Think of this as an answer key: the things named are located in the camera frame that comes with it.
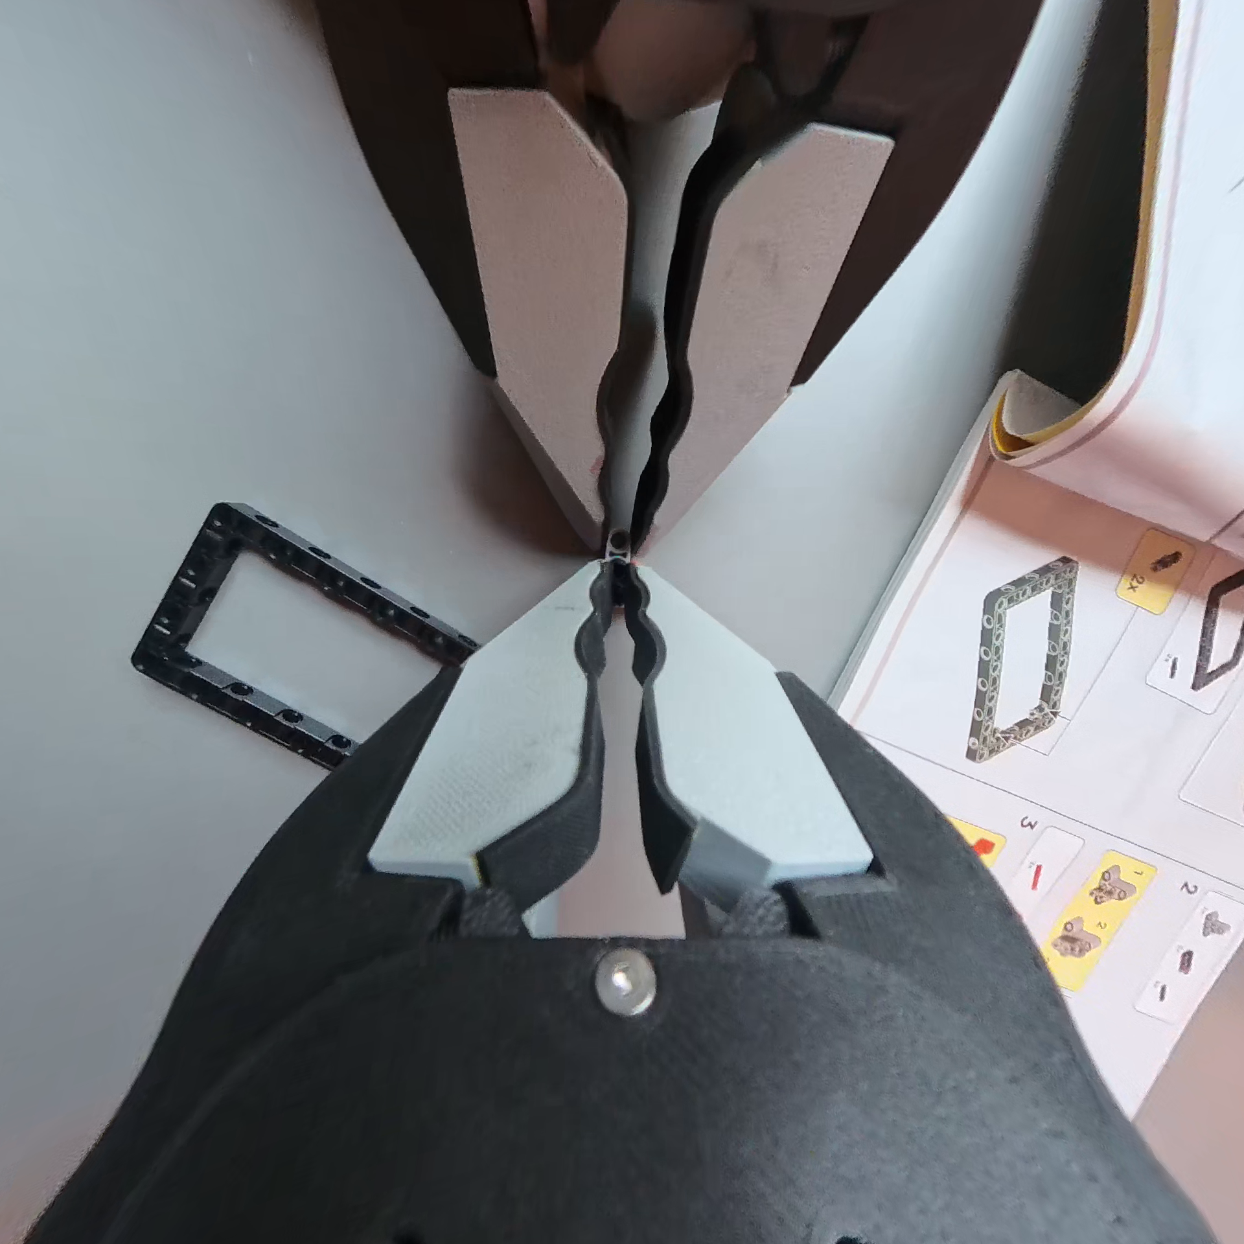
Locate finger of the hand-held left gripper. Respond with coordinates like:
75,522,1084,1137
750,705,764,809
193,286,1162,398
629,122,896,548
447,88,631,548

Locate black rectangular lego frame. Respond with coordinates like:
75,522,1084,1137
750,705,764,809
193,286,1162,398
131,502,479,771

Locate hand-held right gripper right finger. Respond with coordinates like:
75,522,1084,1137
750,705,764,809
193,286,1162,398
621,570,872,917

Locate short black lego beam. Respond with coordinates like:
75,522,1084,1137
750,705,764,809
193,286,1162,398
599,528,639,612

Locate lego instruction booklet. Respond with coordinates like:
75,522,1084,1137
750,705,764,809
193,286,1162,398
826,0,1244,1119

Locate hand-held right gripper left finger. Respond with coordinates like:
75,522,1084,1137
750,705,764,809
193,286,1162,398
367,568,619,915

